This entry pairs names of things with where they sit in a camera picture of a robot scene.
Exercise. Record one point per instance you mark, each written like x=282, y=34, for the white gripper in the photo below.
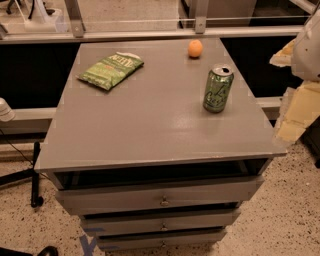
x=309, y=53

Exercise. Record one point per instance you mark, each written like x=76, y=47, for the green soda can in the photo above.
x=218, y=85

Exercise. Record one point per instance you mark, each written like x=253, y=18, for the orange fruit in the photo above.
x=195, y=48

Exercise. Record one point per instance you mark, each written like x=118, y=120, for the top grey drawer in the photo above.
x=157, y=196

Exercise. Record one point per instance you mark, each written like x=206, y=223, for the grey drawer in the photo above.
x=160, y=222
x=159, y=239
x=157, y=196

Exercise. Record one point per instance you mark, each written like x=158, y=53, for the grey drawer cabinet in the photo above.
x=152, y=128

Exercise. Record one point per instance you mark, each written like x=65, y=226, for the middle grey drawer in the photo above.
x=160, y=222

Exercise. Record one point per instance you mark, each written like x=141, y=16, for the green chip bag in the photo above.
x=111, y=70

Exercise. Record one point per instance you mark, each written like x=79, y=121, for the bottom grey drawer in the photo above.
x=159, y=239

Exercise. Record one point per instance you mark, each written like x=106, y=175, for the blue floor tape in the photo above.
x=89, y=245

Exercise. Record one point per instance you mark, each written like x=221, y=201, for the black stand legs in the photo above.
x=36, y=199

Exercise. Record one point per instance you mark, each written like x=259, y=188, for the white cylindrical object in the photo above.
x=6, y=113

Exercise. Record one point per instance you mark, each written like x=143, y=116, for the metal railing frame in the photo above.
x=46, y=21

